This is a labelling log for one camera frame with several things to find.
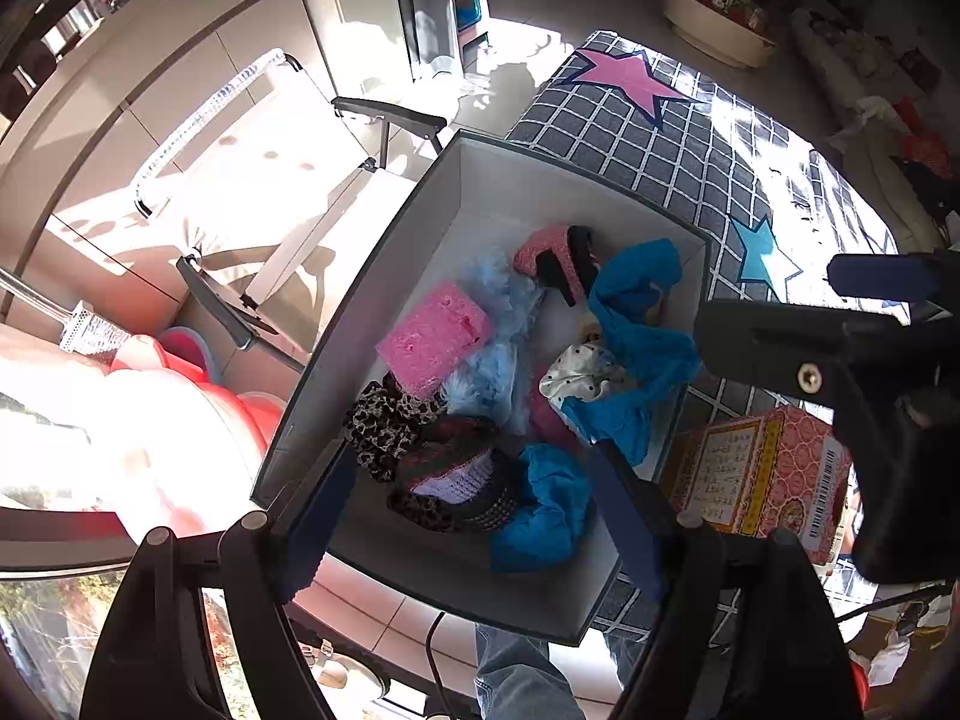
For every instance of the person's leg in jeans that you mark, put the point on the person's leg in jeans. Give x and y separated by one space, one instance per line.
517 679

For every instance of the dark knitted band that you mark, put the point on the dark knitted band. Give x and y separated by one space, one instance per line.
465 480

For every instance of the light blue fluffy cloth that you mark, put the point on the light blue fluffy cloth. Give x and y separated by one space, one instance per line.
487 371

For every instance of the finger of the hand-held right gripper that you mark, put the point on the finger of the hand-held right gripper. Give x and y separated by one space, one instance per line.
885 277
772 341

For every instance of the pink plastic stool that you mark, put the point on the pink plastic stool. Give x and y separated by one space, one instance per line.
471 15

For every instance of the white sofa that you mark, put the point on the white sofa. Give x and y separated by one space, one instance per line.
885 165

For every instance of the white storage box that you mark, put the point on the white storage box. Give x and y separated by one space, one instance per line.
487 187

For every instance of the pink sponge block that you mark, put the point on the pink sponge block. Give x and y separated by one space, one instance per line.
435 337

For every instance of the white polka dot cloth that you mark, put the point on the white polka dot cloth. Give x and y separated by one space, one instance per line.
581 379

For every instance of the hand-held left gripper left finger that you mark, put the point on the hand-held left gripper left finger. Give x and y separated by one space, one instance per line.
319 525

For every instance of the beige folding chair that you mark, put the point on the beige folding chair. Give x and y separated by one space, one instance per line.
262 187

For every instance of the leopard print cloth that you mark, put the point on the leopard print cloth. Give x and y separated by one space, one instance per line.
390 420

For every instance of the round white coffee table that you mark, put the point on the round white coffee table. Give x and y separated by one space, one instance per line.
716 34

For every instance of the red cloth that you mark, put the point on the red cloth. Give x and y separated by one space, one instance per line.
924 144

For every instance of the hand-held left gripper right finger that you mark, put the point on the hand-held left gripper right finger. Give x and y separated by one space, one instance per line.
626 521

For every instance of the red plastic basin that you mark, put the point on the red plastic basin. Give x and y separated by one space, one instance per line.
225 412

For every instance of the red patterned carton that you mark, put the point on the red patterned carton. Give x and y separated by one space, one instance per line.
750 472

